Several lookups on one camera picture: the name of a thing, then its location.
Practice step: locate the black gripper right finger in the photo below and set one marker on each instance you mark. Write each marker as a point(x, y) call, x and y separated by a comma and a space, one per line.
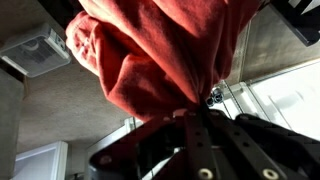
point(246, 157)

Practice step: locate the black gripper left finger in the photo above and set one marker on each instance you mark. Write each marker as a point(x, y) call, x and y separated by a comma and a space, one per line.
point(200, 157)

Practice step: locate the orange-red cloth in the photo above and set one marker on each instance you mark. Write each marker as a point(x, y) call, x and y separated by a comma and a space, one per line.
point(153, 57)

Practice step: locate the black shoes on rack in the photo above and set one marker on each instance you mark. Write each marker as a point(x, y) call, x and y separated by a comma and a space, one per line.
point(216, 97)

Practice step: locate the clear plastic storage bin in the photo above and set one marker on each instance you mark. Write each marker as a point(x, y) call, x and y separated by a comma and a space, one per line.
point(36, 51)

